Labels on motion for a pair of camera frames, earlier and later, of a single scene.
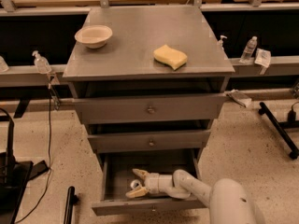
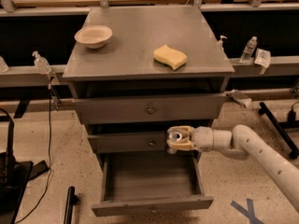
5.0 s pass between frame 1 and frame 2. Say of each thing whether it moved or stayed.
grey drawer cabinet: stayed
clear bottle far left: stayed
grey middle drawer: stayed
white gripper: moved
